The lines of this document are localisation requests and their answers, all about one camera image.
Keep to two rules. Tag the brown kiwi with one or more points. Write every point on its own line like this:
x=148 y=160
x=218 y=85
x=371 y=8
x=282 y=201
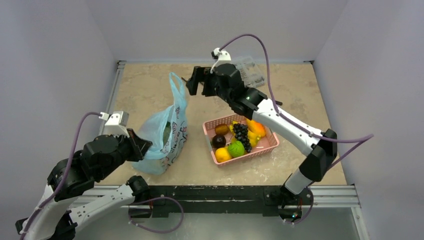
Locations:
x=221 y=129

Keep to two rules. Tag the orange yellow mango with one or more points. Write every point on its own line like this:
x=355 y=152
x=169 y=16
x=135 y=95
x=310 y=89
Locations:
x=255 y=127

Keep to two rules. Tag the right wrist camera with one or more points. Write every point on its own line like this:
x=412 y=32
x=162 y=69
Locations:
x=220 y=56

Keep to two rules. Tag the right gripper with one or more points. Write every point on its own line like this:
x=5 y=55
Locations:
x=204 y=82

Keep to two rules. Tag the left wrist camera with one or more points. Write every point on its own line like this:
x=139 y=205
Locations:
x=115 y=123

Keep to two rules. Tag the light blue plastic bag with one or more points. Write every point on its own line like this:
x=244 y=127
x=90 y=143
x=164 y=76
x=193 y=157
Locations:
x=159 y=157

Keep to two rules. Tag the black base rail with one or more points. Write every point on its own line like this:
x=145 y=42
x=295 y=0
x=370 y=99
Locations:
x=267 y=200

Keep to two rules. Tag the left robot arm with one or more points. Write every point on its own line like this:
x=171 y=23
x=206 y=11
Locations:
x=54 y=219

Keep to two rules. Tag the green avocado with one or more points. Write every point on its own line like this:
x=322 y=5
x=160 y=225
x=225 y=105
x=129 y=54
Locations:
x=167 y=132

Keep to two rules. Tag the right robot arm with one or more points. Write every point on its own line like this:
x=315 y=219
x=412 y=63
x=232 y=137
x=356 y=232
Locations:
x=319 y=147

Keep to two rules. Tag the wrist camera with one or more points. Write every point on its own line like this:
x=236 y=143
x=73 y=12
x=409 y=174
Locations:
x=115 y=123
x=220 y=56

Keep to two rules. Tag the clear plastic screw box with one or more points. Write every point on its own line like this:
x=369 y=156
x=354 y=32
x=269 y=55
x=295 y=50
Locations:
x=251 y=75

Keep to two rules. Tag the yellow banana bunch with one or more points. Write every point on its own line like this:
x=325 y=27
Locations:
x=254 y=139

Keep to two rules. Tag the green lime fruit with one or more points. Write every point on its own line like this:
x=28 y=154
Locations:
x=236 y=149

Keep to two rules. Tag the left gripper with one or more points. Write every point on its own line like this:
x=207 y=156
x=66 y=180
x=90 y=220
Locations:
x=143 y=145

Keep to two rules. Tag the dark purple passionfruit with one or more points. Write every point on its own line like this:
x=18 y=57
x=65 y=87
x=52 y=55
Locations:
x=218 y=141

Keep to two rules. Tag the black grape bunch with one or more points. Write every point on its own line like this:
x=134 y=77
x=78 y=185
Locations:
x=241 y=134

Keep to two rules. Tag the orange fruit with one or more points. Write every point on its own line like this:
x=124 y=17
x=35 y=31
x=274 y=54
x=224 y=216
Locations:
x=222 y=155

